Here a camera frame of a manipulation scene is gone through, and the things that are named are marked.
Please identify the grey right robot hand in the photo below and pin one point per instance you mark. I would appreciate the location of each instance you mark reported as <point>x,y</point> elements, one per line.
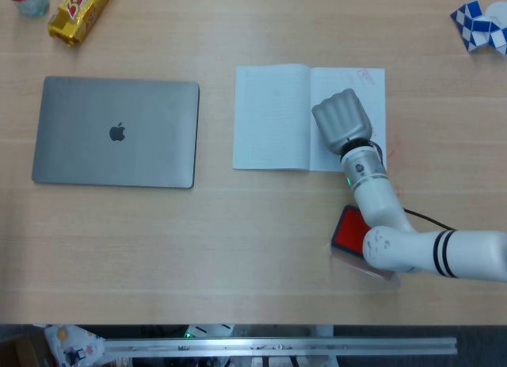
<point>342,119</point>

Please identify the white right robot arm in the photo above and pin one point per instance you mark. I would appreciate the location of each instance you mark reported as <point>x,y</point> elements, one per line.
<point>396,240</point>

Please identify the open white notebook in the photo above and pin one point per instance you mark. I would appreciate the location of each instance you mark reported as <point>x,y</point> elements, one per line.
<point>273,117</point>

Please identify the red ink pad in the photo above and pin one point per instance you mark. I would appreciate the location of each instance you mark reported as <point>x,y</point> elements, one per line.
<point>350,228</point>

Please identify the blue white snake puzzle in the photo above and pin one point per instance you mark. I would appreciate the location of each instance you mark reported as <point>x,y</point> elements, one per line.
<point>475,26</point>

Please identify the grey closed laptop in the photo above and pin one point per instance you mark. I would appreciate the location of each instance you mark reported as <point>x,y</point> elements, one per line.
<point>115,133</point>

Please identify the white device with green light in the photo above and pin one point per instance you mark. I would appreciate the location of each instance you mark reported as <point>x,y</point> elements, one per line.
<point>210,330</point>

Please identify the gold snack package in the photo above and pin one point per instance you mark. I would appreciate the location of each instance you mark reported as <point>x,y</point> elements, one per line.
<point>77,14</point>

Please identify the plastic bottle with red label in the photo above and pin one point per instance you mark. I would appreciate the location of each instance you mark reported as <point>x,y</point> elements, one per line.
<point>33,2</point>

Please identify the white printed bag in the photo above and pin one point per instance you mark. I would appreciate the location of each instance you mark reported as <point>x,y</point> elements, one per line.
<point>75,343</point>

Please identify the brown cardboard box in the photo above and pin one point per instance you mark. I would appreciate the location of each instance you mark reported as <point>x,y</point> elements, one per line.
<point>20,351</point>

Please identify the aluminium rail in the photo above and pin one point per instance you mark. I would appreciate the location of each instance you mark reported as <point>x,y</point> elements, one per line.
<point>277,346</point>

